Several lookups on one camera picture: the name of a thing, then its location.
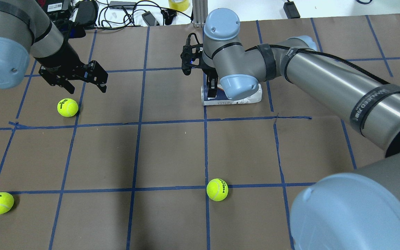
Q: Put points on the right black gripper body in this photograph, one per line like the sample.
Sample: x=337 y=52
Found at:
x=211 y=83

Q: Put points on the Head tennis ball centre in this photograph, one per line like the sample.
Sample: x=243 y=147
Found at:
x=217 y=189

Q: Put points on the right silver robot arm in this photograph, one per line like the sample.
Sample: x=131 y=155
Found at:
x=359 y=210

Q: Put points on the Wilson tennis ball front left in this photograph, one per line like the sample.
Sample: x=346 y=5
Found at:
x=67 y=107

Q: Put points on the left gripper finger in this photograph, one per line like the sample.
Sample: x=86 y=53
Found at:
x=64 y=83
x=94 y=73

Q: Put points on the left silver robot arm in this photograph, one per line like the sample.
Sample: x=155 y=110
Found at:
x=26 y=31

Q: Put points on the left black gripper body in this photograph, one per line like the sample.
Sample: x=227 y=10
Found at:
x=58 y=58

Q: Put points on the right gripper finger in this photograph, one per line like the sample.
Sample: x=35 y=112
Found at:
x=211 y=84

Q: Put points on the aluminium frame post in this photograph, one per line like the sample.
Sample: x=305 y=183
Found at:
x=199 y=12

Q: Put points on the black power adapter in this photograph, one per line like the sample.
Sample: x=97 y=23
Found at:
x=291 y=10

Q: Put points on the yellow tape roll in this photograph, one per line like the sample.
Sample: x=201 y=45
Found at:
x=179 y=5

